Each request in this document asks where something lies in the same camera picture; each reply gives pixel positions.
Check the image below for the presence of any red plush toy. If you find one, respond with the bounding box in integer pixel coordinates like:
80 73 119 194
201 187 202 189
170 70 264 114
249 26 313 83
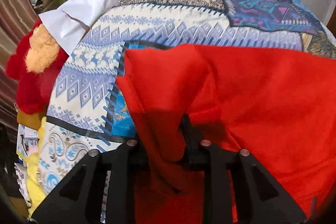
6 19 68 114

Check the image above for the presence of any yellow blanket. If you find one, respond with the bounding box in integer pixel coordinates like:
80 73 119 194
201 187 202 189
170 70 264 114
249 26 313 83
26 117 47 216

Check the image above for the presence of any blue patchwork quilt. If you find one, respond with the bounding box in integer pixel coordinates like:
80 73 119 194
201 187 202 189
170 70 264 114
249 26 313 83
38 0 335 196

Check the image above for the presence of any white shirt on bed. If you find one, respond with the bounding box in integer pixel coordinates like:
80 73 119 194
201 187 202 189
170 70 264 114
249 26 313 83
39 0 118 55

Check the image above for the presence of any red zip jacket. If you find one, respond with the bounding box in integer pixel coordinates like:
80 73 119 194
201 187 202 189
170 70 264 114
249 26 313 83
116 44 335 223

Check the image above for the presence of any striped red gold curtain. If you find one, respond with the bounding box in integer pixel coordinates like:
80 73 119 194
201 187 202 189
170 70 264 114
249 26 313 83
1 0 37 137

